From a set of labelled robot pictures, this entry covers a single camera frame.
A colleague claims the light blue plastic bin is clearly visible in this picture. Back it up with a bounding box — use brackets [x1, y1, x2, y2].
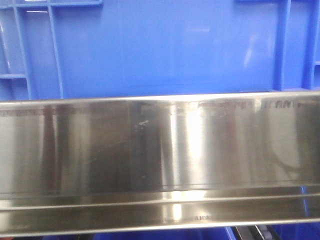
[0, 0, 320, 101]

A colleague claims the dark blue bin lower middle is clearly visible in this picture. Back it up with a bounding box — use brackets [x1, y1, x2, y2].
[77, 227, 236, 240]

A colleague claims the dark blue bin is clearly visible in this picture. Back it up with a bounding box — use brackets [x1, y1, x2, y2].
[271, 222, 320, 240]
[77, 227, 236, 240]

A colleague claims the white roller track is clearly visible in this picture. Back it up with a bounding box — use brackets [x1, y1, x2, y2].
[231, 225, 281, 240]

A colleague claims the dark blue bin lower right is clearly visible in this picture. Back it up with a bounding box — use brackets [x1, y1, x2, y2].
[271, 222, 320, 240]

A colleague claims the stainless steel shelf rail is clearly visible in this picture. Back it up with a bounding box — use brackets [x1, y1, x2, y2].
[0, 91, 320, 237]

